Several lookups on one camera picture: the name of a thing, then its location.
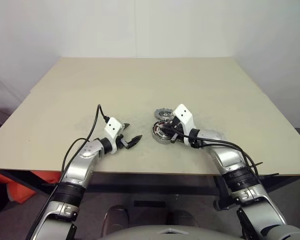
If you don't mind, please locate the black table frame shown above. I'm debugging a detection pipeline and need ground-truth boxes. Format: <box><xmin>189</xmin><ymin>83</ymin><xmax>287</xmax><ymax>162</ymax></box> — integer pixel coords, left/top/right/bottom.
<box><xmin>0</xmin><ymin>169</ymin><xmax>300</xmax><ymax>211</ymax></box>

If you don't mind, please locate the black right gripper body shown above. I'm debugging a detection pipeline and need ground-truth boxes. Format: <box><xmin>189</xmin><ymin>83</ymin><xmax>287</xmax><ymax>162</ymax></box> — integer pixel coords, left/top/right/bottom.
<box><xmin>170</xmin><ymin>116</ymin><xmax>189</xmax><ymax>145</ymax></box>

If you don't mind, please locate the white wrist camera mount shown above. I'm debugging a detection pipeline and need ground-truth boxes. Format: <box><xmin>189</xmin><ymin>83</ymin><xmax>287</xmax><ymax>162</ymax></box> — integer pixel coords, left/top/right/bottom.
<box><xmin>173</xmin><ymin>103</ymin><xmax>196</xmax><ymax>147</ymax></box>
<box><xmin>104</xmin><ymin>116</ymin><xmax>125</xmax><ymax>154</ymax></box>

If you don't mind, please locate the round metal gear part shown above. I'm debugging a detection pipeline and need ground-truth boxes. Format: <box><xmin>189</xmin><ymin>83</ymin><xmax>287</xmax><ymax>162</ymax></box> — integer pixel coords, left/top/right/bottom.
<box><xmin>149</xmin><ymin>119</ymin><xmax>177</xmax><ymax>145</ymax></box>

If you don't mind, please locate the grey robot torso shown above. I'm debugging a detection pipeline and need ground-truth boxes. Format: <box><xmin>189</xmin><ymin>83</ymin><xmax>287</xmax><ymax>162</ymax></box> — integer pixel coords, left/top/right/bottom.
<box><xmin>96</xmin><ymin>224</ymin><xmax>243</xmax><ymax>240</ymax></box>

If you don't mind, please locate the black cable tie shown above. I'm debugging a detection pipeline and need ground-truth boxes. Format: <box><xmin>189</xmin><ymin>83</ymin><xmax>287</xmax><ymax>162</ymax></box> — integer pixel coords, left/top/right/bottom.
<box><xmin>248</xmin><ymin>161</ymin><xmax>264</xmax><ymax>173</ymax></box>

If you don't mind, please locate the orange fabric bag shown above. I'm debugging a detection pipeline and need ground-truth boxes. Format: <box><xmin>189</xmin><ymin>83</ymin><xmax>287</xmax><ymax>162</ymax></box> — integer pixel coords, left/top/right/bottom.
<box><xmin>0</xmin><ymin>170</ymin><xmax>62</xmax><ymax>205</ymax></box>

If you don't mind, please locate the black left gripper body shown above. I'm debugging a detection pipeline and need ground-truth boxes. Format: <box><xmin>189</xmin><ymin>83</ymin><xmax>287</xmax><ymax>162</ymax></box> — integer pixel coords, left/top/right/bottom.
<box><xmin>116</xmin><ymin>133</ymin><xmax>130</xmax><ymax>150</ymax></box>

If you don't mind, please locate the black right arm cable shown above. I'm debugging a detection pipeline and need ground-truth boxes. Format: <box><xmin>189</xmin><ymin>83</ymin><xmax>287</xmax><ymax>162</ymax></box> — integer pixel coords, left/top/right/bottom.
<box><xmin>174</xmin><ymin>126</ymin><xmax>263</xmax><ymax>181</ymax></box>

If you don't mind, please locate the grey box with dark slot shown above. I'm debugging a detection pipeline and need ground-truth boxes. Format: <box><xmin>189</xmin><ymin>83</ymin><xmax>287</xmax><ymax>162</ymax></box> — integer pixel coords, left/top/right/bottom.
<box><xmin>128</xmin><ymin>193</ymin><xmax>181</xmax><ymax>213</ymax></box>

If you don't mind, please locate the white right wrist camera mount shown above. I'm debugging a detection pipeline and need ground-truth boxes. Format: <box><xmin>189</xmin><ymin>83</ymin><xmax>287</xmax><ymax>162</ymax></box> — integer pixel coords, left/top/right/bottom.
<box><xmin>173</xmin><ymin>103</ymin><xmax>196</xmax><ymax>147</ymax></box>

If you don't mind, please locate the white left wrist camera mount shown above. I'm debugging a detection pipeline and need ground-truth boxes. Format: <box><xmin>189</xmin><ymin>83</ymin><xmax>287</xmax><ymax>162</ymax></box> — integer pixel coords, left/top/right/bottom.
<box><xmin>104</xmin><ymin>116</ymin><xmax>125</xmax><ymax>154</ymax></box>

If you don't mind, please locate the round metal gear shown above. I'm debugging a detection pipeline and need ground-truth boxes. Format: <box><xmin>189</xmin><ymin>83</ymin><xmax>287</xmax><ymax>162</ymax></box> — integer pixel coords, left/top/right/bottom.
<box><xmin>154</xmin><ymin>107</ymin><xmax>176</xmax><ymax>120</ymax></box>

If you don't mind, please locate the dark rounded shape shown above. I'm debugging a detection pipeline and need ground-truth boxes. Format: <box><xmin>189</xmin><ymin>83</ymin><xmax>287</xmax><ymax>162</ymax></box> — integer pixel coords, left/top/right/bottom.
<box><xmin>101</xmin><ymin>204</ymin><xmax>130</xmax><ymax>237</ymax></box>

